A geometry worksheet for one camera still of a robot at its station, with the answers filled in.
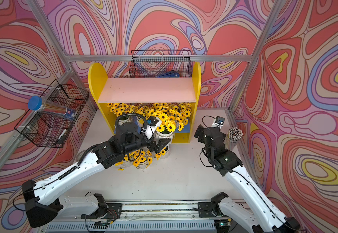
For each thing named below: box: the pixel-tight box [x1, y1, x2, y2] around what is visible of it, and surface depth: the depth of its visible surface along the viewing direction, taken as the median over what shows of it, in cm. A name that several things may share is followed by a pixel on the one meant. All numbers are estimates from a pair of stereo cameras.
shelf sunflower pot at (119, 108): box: [106, 102, 135, 126], surface depth 83 cm
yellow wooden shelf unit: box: [87, 62, 202, 144], surface depth 75 cm
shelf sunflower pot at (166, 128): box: [154, 112, 177, 160], surface depth 59 cm
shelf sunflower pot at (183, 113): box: [174, 102, 192, 132], surface depth 80 cm
